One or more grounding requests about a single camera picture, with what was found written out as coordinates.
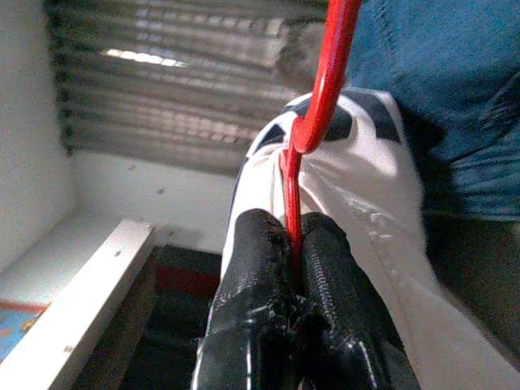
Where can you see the white t-shirt dark print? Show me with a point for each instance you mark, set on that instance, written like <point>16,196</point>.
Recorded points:
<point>365,191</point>

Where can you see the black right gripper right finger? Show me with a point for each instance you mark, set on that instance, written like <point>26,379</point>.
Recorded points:
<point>337,308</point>

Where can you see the grey window blind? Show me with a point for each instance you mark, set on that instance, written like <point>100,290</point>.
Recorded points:
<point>162,101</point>

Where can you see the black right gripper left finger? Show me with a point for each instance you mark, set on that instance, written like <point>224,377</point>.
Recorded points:
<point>252,292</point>

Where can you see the white wooden board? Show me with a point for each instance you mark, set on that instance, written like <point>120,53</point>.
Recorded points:
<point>81,304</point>

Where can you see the blue denim garment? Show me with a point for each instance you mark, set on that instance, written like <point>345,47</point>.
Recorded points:
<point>438,61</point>

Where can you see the red plastic clothes hanger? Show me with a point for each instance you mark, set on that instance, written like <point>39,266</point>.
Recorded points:
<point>325,97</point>

